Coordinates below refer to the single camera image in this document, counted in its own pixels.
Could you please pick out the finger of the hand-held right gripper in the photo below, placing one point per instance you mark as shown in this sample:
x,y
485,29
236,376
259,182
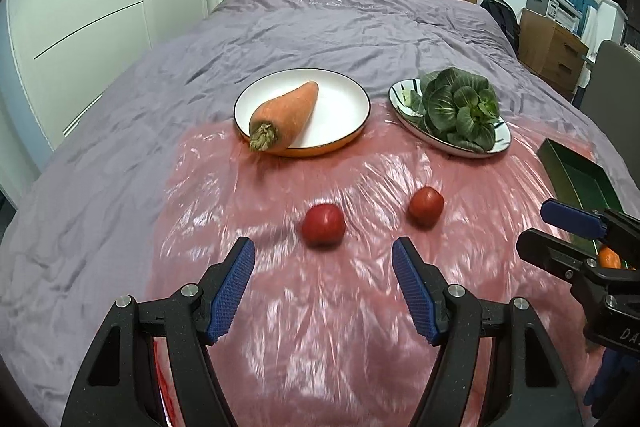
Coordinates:
x,y
570,214
545,252

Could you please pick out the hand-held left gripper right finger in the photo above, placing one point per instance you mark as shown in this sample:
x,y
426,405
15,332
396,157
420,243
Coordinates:
x,y
415,292

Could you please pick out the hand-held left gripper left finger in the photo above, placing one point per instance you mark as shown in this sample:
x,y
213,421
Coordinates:
x,y
230,292

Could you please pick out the green cardboard box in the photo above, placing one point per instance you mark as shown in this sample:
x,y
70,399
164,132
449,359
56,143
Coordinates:
x,y
575,177

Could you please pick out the orange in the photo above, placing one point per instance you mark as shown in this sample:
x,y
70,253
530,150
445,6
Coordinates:
x,y
610,258

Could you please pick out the small red apple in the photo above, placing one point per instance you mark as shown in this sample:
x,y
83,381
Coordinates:
x,y
426,206
324,224

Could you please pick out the person's right hand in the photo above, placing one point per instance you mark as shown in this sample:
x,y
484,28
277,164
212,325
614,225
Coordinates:
x,y
612,382

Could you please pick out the pink plastic sheet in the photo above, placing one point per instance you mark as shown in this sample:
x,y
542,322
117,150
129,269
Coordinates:
x,y
325,307

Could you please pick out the smartphone with red case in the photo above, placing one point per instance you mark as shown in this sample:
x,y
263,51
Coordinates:
x,y
161,387

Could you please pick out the grey chair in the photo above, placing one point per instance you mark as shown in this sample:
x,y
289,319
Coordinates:
x,y
615,82

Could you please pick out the bok choy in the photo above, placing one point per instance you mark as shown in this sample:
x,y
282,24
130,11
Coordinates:
x,y
460,107

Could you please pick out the wooden nightstand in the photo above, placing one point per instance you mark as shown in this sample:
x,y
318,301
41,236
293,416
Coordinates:
x,y
550,47

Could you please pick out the carrot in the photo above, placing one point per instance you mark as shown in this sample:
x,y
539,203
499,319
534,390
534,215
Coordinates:
x,y
285,117

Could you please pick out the white oval plate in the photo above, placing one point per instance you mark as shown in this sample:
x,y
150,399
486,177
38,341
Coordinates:
x,y
402,99

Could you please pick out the orange-rimmed round plate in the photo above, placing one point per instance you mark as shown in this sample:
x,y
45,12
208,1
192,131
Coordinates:
x,y
340,107

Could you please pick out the black backpack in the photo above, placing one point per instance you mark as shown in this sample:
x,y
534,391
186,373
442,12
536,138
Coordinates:
x,y
502,19

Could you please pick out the white wardrobe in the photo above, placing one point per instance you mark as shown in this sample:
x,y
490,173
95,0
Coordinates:
x,y
100,7

